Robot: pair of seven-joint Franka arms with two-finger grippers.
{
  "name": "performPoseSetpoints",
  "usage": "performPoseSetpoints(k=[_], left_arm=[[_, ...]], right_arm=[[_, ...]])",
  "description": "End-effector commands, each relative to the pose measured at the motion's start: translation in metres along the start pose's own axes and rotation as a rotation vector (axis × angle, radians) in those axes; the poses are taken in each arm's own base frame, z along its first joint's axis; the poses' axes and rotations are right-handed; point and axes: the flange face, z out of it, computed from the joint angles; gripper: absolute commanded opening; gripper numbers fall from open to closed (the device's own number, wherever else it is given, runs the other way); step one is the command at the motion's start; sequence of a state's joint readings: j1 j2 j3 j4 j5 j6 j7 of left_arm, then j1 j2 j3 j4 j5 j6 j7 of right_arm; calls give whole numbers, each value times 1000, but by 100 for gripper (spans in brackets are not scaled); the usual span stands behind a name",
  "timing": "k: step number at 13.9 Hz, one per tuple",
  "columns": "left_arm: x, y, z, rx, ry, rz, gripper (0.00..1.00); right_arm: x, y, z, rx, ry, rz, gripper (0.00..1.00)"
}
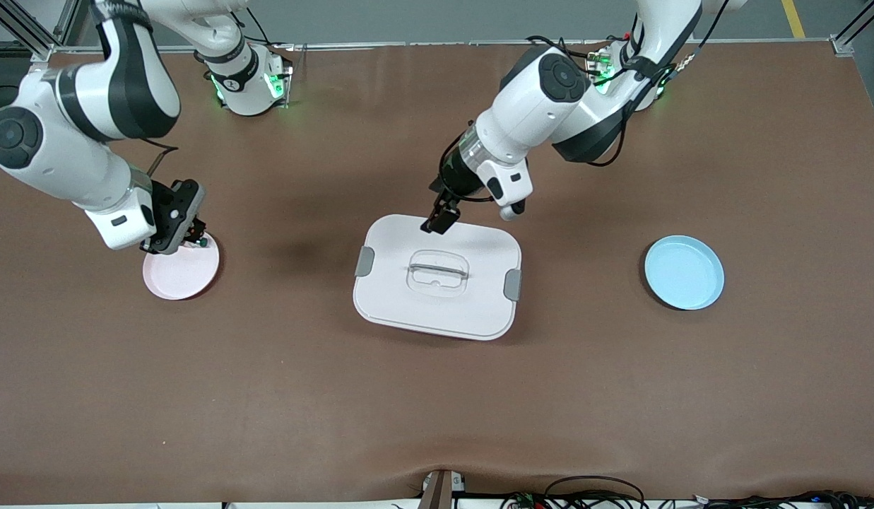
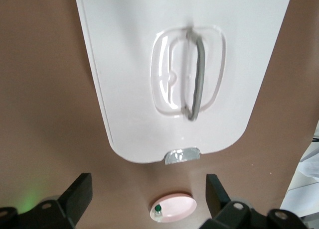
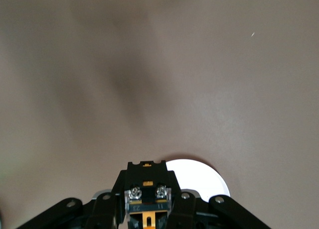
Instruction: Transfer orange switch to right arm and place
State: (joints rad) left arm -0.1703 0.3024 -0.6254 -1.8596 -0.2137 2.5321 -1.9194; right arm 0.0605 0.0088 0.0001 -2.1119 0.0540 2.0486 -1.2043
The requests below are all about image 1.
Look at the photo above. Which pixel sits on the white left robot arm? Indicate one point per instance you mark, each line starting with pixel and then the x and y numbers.
pixel 542 106

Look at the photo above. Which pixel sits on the white lidded storage box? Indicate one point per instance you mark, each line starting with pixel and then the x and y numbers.
pixel 436 318

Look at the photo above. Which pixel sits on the orange and black switch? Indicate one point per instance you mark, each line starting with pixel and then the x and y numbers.
pixel 193 235

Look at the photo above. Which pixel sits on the grey box latch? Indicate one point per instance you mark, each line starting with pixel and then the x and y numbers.
pixel 364 261

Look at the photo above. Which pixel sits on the aluminium frame profile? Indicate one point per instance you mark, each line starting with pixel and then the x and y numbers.
pixel 850 39
pixel 27 30

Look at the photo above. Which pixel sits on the aluminium camera stand profile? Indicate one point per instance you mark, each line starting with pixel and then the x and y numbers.
pixel 440 491

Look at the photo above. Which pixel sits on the green terminal connector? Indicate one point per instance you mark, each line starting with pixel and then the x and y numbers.
pixel 525 502

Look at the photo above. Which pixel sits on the brown table mat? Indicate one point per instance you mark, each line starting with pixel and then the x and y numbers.
pixel 436 410

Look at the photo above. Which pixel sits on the pink round plate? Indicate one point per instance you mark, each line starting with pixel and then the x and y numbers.
pixel 186 279

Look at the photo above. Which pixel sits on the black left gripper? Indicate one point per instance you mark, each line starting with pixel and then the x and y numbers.
pixel 456 178

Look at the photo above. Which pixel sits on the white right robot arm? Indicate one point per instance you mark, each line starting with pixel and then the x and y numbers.
pixel 55 155

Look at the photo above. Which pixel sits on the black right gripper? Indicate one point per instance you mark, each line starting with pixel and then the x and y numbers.
pixel 174 215

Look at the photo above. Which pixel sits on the light blue round plate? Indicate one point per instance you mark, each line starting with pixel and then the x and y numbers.
pixel 684 276

